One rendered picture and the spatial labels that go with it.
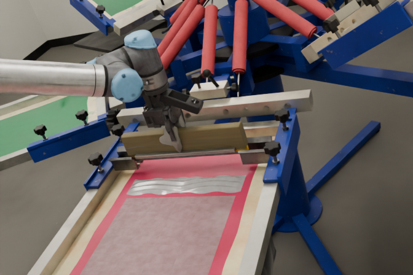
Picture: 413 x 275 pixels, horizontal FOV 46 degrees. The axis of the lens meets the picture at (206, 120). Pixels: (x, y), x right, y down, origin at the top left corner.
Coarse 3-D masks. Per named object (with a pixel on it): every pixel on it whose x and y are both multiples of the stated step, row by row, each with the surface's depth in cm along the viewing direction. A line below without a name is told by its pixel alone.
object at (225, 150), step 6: (186, 150) 142; (192, 150) 141; (198, 150) 140; (204, 150) 139; (210, 150) 138; (216, 150) 137; (222, 150) 136; (228, 150) 136; (234, 150) 135; (138, 156) 147; (144, 156) 146; (150, 156) 145; (156, 156) 145; (162, 156) 144; (168, 156) 143; (174, 156) 143
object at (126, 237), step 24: (144, 168) 154; (168, 168) 150; (120, 192) 147; (120, 216) 136; (144, 216) 133; (168, 216) 130; (96, 240) 130; (120, 240) 128; (144, 240) 125; (96, 264) 122; (120, 264) 120; (144, 264) 118
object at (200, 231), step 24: (192, 168) 147; (216, 168) 143; (240, 168) 140; (216, 192) 134; (240, 192) 131; (192, 216) 128; (216, 216) 125; (240, 216) 123; (168, 240) 122; (192, 240) 120; (216, 240) 118; (168, 264) 115; (192, 264) 113; (216, 264) 111
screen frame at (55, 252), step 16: (256, 128) 150; (272, 128) 148; (112, 176) 152; (96, 192) 144; (272, 192) 122; (80, 208) 139; (256, 208) 118; (272, 208) 118; (64, 224) 135; (80, 224) 136; (256, 224) 113; (272, 224) 116; (64, 240) 129; (256, 240) 109; (48, 256) 125; (256, 256) 105; (32, 272) 121; (48, 272) 123; (240, 272) 102; (256, 272) 102
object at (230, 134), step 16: (192, 128) 138; (208, 128) 136; (224, 128) 134; (240, 128) 133; (128, 144) 147; (144, 144) 145; (160, 144) 143; (192, 144) 140; (208, 144) 138; (224, 144) 137; (240, 144) 135
